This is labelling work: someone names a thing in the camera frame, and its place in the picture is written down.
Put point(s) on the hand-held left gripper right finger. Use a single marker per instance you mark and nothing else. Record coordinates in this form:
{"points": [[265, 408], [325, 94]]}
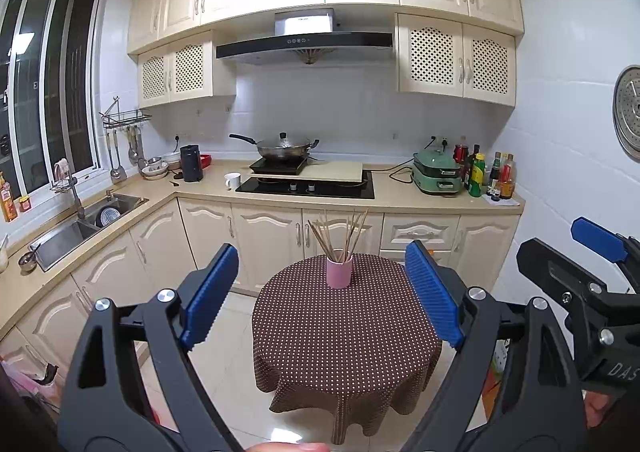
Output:
{"points": [[432, 297]]}

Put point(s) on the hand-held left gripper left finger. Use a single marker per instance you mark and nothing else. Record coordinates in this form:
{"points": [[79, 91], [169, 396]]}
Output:
{"points": [[210, 297]]}

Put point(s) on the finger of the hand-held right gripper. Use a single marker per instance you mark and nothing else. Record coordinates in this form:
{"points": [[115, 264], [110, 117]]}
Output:
{"points": [[540, 259], [597, 236]]}

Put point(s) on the pink cup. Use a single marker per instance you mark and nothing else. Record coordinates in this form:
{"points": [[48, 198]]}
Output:
{"points": [[340, 277]]}

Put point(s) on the bunch of wooden chopsticks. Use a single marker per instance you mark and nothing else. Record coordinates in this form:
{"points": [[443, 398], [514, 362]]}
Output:
{"points": [[336, 252]]}

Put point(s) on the person's right hand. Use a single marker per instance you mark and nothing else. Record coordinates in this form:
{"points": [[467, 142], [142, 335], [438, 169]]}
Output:
{"points": [[600, 409]]}

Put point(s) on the person's left hand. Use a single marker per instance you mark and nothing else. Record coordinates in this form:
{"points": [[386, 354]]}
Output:
{"points": [[290, 448]]}

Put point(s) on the cream base cabinets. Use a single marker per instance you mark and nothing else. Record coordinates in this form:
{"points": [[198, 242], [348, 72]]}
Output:
{"points": [[210, 237]]}

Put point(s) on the white paper sheet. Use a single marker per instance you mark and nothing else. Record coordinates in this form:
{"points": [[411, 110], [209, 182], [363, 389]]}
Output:
{"points": [[512, 202]]}

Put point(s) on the cream cabinet drawer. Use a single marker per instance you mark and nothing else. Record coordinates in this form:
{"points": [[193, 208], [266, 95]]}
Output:
{"points": [[395, 232]]}

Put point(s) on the small dark bottle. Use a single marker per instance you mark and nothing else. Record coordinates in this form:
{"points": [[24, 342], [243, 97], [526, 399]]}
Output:
{"points": [[496, 196]]}

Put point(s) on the red sauce bottle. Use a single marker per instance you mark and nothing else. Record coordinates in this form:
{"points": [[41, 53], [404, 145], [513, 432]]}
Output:
{"points": [[508, 182]]}

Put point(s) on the dark sauce bottle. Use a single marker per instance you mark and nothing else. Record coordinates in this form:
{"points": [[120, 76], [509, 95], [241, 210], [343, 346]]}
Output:
{"points": [[494, 174]]}

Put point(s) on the green plastic bottle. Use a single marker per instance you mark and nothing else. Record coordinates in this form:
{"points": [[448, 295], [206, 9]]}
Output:
{"points": [[477, 179]]}

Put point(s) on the brown polka dot tablecloth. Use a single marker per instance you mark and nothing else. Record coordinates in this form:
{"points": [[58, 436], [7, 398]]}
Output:
{"points": [[340, 342]]}

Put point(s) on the beige kitchen countertop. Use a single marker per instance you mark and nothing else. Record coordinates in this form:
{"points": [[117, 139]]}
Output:
{"points": [[400, 192]]}

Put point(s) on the dark glass bottle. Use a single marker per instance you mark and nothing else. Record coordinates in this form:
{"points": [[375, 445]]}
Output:
{"points": [[471, 169]]}

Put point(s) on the white mug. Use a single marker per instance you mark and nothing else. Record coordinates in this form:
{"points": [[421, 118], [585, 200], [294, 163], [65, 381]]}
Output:
{"points": [[233, 182]]}

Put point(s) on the green electric cooker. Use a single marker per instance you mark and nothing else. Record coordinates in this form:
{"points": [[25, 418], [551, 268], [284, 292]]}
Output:
{"points": [[435, 179]]}

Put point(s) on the round metal dish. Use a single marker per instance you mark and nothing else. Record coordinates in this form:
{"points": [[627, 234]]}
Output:
{"points": [[111, 217]]}

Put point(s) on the round metal steamer plate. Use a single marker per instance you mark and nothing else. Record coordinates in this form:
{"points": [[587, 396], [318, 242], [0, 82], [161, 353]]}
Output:
{"points": [[629, 111]]}

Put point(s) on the red label bottle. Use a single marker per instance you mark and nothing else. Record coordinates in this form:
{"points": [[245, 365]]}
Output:
{"points": [[461, 151]]}

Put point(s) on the red box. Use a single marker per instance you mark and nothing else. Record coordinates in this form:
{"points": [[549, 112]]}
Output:
{"points": [[206, 161]]}

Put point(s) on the stack of bowls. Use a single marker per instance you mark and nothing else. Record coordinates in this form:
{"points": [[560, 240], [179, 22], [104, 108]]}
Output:
{"points": [[155, 171]]}

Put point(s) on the black induction cooker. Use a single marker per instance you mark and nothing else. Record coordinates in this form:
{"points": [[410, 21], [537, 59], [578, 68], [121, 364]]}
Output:
{"points": [[277, 165]]}

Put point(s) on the black glass gas hob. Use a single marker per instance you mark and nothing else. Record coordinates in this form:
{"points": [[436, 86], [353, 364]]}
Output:
{"points": [[330, 191]]}

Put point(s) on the metal slotted spatula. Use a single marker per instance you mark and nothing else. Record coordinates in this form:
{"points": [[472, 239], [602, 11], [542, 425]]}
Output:
{"points": [[119, 174]]}

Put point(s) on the steel kitchen sink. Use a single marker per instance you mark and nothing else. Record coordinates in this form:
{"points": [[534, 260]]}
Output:
{"points": [[65, 237]]}

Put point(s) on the metal ladle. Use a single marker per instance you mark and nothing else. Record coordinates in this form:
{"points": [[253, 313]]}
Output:
{"points": [[133, 154]]}

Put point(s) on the beige board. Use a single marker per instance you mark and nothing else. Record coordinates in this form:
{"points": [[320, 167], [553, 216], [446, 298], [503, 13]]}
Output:
{"points": [[330, 170]]}

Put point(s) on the steel faucet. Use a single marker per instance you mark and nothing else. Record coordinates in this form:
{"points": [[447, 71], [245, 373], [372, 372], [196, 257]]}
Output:
{"points": [[77, 202]]}

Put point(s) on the glass wok lid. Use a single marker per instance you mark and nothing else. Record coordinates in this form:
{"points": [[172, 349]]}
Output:
{"points": [[284, 141]]}

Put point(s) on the small metal bowl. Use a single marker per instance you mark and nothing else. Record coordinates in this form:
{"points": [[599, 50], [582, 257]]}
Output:
{"points": [[27, 262]]}

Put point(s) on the pink plastic bag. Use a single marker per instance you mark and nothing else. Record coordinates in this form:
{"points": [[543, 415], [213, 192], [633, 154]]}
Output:
{"points": [[22, 382]]}

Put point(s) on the orange dish soap bottle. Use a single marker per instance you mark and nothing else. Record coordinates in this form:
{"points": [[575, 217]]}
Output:
{"points": [[7, 199]]}

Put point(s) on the cream lattice door cabinet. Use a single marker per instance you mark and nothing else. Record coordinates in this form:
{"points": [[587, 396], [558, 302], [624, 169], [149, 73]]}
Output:
{"points": [[187, 69], [432, 54]]}

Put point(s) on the sliding window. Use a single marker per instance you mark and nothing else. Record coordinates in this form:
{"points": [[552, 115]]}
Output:
{"points": [[70, 81]]}

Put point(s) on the black glass range hood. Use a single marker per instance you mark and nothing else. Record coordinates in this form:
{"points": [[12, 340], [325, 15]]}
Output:
{"points": [[300, 44]]}

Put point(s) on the wall socket with plugs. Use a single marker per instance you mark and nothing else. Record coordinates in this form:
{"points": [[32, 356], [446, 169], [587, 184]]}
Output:
{"points": [[442, 140]]}

